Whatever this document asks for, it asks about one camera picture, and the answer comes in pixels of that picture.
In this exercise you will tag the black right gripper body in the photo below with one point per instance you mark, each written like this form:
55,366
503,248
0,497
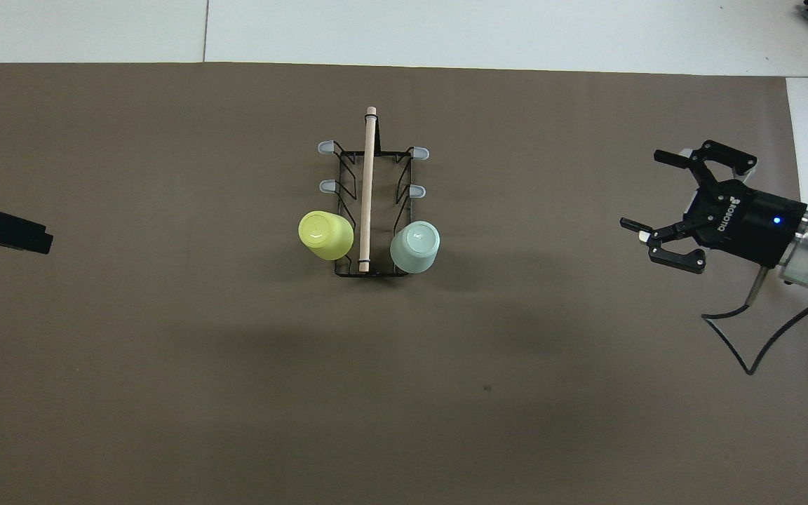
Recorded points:
748,221

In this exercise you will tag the light green plastic cup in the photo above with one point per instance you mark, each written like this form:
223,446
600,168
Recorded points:
414,245

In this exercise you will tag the yellow plastic cup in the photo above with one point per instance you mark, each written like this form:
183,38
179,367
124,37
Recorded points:
323,235

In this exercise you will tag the brown table mat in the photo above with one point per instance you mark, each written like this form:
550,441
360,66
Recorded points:
236,386

